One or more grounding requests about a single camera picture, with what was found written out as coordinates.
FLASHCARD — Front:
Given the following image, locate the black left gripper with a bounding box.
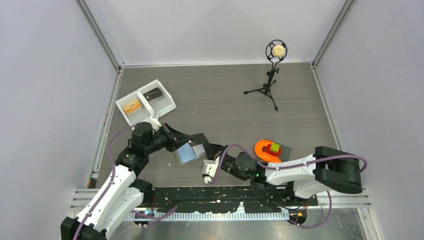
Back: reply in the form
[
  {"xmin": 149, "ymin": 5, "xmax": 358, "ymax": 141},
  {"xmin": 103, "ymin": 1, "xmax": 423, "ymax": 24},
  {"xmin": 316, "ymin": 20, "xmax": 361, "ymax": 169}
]
[{"xmin": 144, "ymin": 122, "xmax": 193, "ymax": 155}]

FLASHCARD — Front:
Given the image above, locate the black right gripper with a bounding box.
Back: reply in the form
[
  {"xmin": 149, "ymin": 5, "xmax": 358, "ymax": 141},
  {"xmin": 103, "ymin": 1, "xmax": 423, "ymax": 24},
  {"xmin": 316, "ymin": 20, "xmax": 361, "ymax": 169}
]
[{"xmin": 203, "ymin": 141, "xmax": 248, "ymax": 181}]

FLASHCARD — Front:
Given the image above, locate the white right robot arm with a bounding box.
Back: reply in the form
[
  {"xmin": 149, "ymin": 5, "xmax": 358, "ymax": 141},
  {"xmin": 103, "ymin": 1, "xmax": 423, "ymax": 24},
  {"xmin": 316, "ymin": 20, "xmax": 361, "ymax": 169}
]
[{"xmin": 201, "ymin": 143, "xmax": 368, "ymax": 205}]

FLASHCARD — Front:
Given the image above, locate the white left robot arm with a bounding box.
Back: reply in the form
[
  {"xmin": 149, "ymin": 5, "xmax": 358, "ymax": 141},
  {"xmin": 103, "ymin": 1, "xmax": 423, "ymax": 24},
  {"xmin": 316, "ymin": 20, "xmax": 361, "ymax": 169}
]
[{"xmin": 60, "ymin": 121, "xmax": 208, "ymax": 240}]

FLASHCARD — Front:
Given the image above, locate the black card stack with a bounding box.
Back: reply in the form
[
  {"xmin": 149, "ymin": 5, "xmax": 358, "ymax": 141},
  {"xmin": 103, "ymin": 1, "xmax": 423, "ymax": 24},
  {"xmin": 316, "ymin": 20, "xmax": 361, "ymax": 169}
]
[{"xmin": 143, "ymin": 87, "xmax": 164, "ymax": 104}]

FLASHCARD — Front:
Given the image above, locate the gold card stack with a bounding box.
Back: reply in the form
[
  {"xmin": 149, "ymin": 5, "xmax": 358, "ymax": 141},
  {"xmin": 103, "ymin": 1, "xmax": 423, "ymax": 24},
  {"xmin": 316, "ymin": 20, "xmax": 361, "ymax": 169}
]
[{"xmin": 122, "ymin": 99, "xmax": 143, "ymax": 118}]

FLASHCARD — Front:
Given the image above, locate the orange curved toy slide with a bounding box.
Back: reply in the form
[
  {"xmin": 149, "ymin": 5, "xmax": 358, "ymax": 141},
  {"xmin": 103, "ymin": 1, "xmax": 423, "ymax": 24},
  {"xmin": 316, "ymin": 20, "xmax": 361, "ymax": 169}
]
[{"xmin": 254, "ymin": 139, "xmax": 282, "ymax": 163}]

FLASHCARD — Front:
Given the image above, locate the white two-compartment tray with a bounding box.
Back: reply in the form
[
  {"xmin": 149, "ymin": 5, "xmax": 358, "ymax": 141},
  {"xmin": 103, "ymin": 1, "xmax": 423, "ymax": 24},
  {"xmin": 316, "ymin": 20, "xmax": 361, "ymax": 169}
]
[{"xmin": 115, "ymin": 79, "xmax": 177, "ymax": 126}]

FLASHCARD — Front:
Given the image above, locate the red toy block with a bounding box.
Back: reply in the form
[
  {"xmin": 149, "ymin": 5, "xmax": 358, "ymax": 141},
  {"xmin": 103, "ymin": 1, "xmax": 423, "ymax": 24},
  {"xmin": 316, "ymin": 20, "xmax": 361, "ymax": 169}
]
[{"xmin": 264, "ymin": 142, "xmax": 282, "ymax": 158}]

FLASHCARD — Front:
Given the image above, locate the green toy brick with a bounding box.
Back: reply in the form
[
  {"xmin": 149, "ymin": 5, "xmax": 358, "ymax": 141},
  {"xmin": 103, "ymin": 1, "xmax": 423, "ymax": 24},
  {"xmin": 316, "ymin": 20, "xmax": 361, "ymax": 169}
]
[{"xmin": 268, "ymin": 142, "xmax": 281, "ymax": 154}]

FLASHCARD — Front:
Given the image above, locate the grey toy baseplate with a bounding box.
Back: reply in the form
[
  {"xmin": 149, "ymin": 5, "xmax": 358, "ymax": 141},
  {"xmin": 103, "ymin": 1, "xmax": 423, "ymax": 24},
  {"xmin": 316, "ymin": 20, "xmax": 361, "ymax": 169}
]
[{"xmin": 260, "ymin": 144, "xmax": 292, "ymax": 163}]

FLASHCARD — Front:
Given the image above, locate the black microphone tripod stand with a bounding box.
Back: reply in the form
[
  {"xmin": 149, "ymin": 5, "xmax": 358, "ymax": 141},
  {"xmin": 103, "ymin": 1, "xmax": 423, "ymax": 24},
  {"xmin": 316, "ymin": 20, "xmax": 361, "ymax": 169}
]
[{"xmin": 243, "ymin": 39, "xmax": 288, "ymax": 111}]

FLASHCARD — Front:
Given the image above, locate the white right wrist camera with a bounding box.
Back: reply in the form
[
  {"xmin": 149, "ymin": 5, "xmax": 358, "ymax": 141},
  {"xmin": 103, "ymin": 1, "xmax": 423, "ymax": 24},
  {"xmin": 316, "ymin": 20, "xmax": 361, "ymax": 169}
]
[{"xmin": 201, "ymin": 156, "xmax": 221, "ymax": 184}]

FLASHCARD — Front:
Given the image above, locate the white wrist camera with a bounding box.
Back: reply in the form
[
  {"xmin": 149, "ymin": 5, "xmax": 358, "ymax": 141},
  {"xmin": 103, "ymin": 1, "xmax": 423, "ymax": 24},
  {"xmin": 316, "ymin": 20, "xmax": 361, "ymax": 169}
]
[
  {"xmin": 201, "ymin": 156, "xmax": 221, "ymax": 184},
  {"xmin": 149, "ymin": 112, "xmax": 162, "ymax": 131}
]

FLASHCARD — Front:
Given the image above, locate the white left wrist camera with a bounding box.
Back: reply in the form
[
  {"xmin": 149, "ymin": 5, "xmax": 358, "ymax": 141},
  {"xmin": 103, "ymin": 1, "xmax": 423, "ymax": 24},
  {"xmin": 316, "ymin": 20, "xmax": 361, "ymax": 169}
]
[{"xmin": 149, "ymin": 112, "xmax": 162, "ymax": 131}]

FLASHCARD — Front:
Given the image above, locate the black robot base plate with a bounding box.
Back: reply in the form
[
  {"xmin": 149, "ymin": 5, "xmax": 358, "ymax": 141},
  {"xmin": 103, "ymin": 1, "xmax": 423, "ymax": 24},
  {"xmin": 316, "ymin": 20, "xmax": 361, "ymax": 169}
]
[{"xmin": 140, "ymin": 186, "xmax": 318, "ymax": 214}]

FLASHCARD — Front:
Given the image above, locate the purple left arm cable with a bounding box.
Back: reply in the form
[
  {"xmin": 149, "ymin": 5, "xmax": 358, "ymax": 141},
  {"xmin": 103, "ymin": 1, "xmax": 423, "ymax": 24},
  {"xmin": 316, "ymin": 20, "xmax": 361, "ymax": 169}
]
[{"xmin": 72, "ymin": 124, "xmax": 179, "ymax": 240}]

